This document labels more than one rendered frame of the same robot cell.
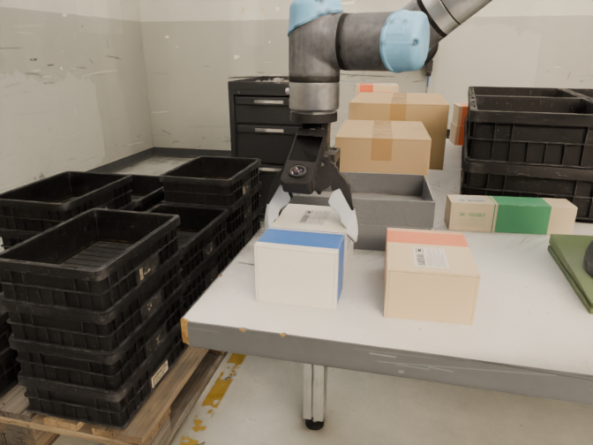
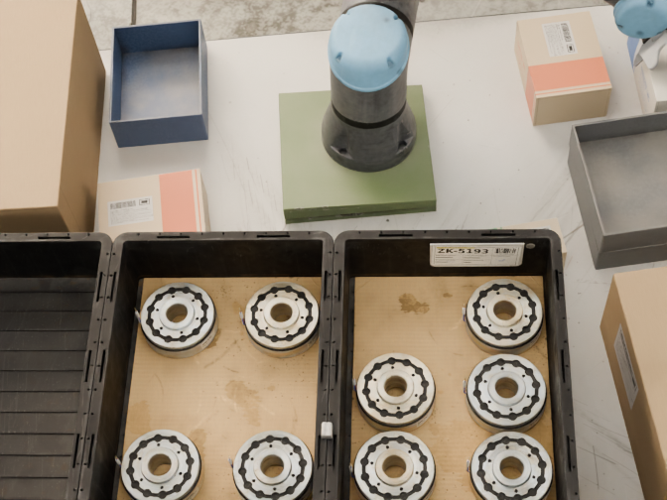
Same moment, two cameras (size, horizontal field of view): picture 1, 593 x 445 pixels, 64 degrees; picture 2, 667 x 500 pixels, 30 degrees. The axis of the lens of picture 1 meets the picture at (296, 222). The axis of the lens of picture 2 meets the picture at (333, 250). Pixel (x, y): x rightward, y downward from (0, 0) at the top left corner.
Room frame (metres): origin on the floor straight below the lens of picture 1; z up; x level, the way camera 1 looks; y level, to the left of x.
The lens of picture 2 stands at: (1.79, -0.81, 2.35)
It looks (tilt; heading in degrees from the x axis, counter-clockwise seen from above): 60 degrees down; 170
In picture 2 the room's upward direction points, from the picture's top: 7 degrees counter-clockwise
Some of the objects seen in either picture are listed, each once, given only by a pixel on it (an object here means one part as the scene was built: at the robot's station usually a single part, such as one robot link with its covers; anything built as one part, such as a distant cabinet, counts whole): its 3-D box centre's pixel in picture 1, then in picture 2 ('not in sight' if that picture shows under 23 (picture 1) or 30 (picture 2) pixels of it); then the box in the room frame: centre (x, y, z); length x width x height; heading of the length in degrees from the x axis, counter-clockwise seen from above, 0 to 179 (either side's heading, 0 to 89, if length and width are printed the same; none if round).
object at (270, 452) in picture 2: not in sight; (272, 466); (1.20, -0.82, 0.86); 0.05 x 0.05 x 0.01
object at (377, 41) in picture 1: (386, 41); not in sight; (0.70, -0.12, 1.06); 0.11 x 0.11 x 0.08; 64
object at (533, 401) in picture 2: not in sight; (506, 390); (1.20, -0.50, 0.86); 0.10 x 0.10 x 0.01
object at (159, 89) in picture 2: not in sight; (159, 82); (0.45, -0.82, 0.74); 0.20 x 0.15 x 0.07; 167
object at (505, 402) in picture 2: not in sight; (506, 388); (1.20, -0.50, 0.86); 0.05 x 0.05 x 0.01
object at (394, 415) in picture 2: not in sight; (395, 388); (1.15, -0.64, 0.86); 0.10 x 0.10 x 0.01
